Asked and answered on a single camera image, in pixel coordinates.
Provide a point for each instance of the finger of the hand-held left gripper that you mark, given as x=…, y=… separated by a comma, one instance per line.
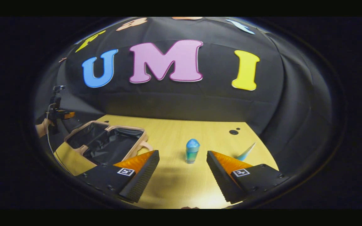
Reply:
x=69, y=115

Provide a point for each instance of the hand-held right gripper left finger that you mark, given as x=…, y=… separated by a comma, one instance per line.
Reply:
x=143, y=180

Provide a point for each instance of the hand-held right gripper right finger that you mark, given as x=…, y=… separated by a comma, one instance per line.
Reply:
x=220, y=180

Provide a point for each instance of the clear blue skin care sachet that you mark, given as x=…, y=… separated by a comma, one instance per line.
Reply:
x=245, y=153

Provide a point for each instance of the blue green skin care bottle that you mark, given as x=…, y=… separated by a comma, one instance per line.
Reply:
x=192, y=153

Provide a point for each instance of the copper clip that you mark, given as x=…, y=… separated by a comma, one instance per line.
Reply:
x=62, y=59

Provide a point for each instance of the black backdrop cloth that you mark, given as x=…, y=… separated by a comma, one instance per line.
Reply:
x=215, y=100

